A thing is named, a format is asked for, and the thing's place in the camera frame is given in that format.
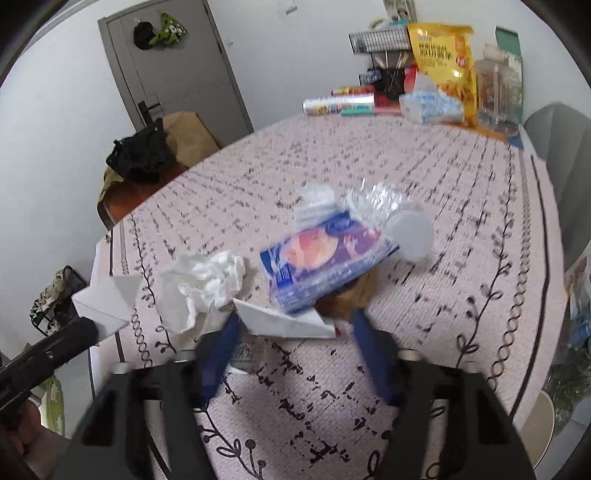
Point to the red tube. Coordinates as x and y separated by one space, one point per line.
353 89

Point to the grey upholstered chair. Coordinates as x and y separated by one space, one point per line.
561 147

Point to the small clear printed wrapper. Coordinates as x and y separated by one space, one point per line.
249 357

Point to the green tall box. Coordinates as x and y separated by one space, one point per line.
508 41

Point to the bag of green vegetables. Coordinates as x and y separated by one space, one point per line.
570 383

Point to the grey door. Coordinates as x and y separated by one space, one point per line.
194 78

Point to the white triangular paper sheet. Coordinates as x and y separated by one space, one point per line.
107 302

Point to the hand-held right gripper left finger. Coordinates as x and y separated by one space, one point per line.
220 357

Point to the crinkled clear plastic wrap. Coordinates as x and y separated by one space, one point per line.
374 201

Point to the clear glass jar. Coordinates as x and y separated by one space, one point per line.
501 94

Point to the white tissue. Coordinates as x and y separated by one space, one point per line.
203 286

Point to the brown paper scrap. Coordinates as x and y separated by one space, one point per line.
355 293

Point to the green hanging toy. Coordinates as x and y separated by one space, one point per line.
170 28

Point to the clear plastic cup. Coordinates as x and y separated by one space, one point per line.
411 235

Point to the white light switch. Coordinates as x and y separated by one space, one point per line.
290 5

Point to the yellow snack bag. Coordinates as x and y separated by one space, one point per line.
445 64

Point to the black hanging hat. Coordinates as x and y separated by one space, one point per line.
144 36

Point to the black bag on chair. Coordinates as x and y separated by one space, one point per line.
138 154

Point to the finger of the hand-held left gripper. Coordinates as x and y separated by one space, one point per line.
71 337

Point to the brown paper bag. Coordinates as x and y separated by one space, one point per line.
191 138

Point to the brown wooden chair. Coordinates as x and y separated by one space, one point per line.
124 196

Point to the roll of plastic bags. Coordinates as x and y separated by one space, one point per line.
337 105

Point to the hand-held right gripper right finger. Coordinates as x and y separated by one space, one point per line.
375 357

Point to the blue white tissue pack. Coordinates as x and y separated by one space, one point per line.
431 107

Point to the blue snack wrapper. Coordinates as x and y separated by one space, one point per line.
318 258

